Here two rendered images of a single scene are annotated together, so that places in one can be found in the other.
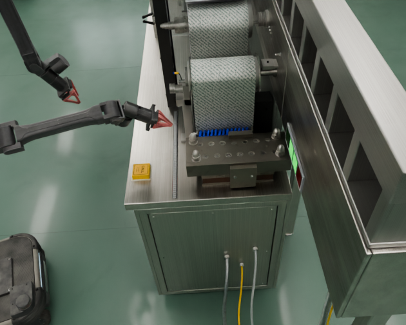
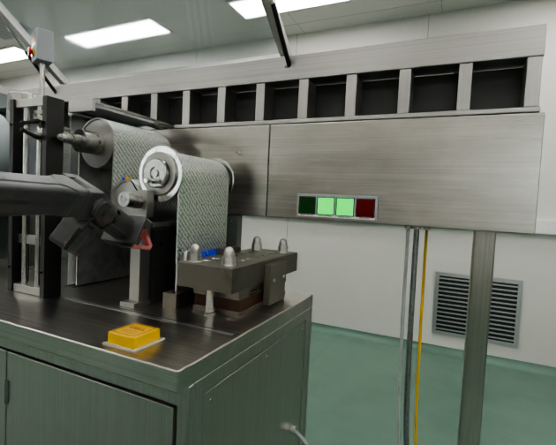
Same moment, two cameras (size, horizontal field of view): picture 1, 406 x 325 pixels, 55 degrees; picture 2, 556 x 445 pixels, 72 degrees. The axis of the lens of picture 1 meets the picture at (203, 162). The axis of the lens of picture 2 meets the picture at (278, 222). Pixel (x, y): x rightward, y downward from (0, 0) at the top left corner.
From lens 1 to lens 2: 135 cm
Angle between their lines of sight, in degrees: 71
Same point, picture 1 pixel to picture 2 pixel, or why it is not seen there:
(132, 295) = not seen: outside the picture
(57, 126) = (3, 182)
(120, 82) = not seen: outside the picture
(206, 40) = (131, 159)
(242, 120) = (218, 237)
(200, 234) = (252, 426)
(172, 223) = (229, 410)
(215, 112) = (198, 223)
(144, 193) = (183, 350)
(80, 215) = not seen: outside the picture
